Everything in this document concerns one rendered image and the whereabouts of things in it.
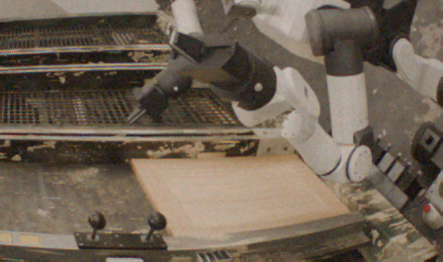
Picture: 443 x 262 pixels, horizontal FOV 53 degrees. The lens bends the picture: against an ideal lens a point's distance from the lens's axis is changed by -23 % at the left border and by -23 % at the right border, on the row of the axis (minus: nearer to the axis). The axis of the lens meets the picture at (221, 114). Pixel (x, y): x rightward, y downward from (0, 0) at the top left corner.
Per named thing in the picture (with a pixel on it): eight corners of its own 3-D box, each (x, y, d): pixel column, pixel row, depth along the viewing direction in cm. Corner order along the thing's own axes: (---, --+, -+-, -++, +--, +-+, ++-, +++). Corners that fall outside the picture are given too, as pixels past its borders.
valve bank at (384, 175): (444, 197, 141) (424, 169, 128) (418, 230, 142) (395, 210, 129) (372, 131, 182) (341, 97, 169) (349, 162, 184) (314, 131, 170)
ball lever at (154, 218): (155, 249, 103) (171, 225, 93) (138, 249, 101) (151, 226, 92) (151, 233, 105) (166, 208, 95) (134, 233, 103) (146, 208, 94)
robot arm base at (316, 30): (366, 46, 116) (359, 1, 112) (384, 61, 104) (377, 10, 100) (309, 52, 116) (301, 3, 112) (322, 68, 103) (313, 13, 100)
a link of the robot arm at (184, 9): (169, 35, 159) (159, -14, 165) (197, 37, 166) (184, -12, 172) (192, 17, 152) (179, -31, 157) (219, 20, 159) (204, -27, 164)
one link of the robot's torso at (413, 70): (440, 63, 169) (372, 9, 145) (467, 81, 155) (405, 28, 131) (426, 97, 173) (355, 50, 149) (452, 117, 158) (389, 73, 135)
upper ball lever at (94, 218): (102, 249, 98) (109, 225, 88) (86, 248, 96) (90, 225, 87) (98, 233, 100) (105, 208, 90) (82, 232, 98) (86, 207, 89)
